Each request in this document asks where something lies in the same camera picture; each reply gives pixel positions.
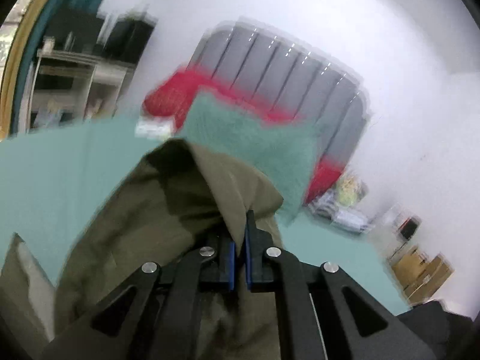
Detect olive green hooded jacket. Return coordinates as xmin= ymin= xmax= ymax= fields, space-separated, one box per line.
xmin=55 ymin=139 xmax=283 ymax=359

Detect black clothes pile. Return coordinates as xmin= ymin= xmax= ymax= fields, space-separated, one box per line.
xmin=397 ymin=301 xmax=479 ymax=360

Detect cardboard boxes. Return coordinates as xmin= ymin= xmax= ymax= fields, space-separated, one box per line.
xmin=391 ymin=246 xmax=454 ymax=306

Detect books stack on bed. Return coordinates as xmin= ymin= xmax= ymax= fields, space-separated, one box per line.
xmin=307 ymin=189 xmax=373 ymax=234

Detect black device on nightstand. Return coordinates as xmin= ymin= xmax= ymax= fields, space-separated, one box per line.
xmin=399 ymin=216 xmax=422 ymax=242

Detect snack bag on bed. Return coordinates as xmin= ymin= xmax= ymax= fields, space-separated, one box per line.
xmin=335 ymin=173 xmax=366 ymax=206

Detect beige folded garment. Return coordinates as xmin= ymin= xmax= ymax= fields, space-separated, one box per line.
xmin=1 ymin=233 xmax=55 ymax=359

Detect green pillow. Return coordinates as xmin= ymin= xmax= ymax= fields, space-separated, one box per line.
xmin=179 ymin=92 xmax=319 ymax=224

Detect teal bed sheet mattress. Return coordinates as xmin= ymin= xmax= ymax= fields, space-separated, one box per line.
xmin=1 ymin=117 xmax=410 ymax=315

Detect white paper leaflet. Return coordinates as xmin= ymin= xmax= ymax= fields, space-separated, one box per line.
xmin=134 ymin=118 xmax=176 ymax=141

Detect red patterned pillow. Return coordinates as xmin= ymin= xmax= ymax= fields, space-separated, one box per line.
xmin=142 ymin=68 xmax=346 ymax=204

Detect white wooden desk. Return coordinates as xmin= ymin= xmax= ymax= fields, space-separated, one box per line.
xmin=17 ymin=49 xmax=136 ymax=133

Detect grey padded headboard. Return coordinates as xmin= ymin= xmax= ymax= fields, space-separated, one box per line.
xmin=188 ymin=21 xmax=368 ymax=167

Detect black computer tower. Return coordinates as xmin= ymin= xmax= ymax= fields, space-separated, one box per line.
xmin=98 ymin=15 xmax=156 ymax=64

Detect teal curtain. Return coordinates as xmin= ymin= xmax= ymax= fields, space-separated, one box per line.
xmin=1 ymin=0 xmax=103 ymax=136

